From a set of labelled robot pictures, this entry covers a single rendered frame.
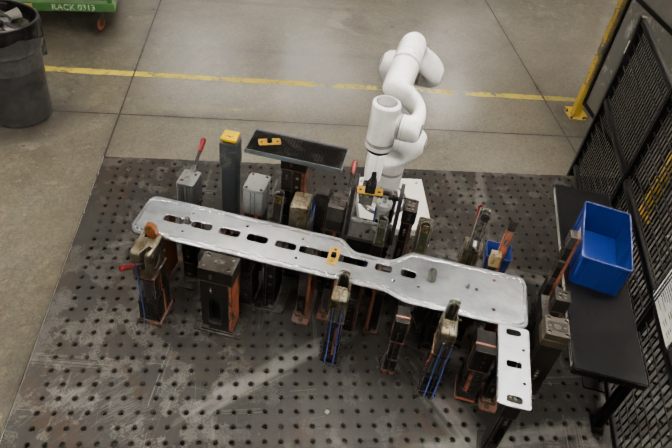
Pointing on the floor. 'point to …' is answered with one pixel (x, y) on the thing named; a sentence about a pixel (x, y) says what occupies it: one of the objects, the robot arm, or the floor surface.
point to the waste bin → (22, 67)
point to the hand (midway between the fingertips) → (370, 185)
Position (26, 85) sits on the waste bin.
